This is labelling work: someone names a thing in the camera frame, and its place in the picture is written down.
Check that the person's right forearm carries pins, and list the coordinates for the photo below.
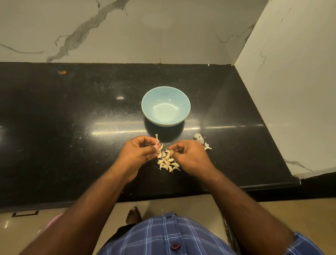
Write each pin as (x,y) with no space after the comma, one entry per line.
(246,213)

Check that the person's left forearm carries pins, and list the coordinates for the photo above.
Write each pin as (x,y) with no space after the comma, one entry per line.
(78,215)

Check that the person's right hand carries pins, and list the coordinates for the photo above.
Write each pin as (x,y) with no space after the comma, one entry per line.
(191,157)

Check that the person's left hand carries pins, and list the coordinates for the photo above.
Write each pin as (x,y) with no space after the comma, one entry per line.
(134,155)

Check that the blue plaid shirt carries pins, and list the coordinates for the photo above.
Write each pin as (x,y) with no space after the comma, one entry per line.
(170,239)

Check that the pile of garlic skins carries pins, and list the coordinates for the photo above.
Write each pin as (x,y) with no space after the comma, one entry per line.
(167,161)

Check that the pink plastic bucket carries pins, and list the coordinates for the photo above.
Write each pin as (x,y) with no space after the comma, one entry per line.
(54,219)

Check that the small orange scrap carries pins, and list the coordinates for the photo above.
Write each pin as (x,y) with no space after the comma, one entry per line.
(62,72)

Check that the garlic peel scrap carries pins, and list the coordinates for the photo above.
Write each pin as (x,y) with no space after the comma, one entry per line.
(201,140)

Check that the light blue bowl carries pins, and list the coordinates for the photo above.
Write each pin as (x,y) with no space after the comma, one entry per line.
(166,105)

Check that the white garlic bulb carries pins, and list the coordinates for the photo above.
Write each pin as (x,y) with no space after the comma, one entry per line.
(158,143)

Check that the black cabinet trim strip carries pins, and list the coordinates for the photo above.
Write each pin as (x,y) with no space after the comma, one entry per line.
(231,236)

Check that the person's left foot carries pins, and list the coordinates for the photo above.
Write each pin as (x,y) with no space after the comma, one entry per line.
(134,215)

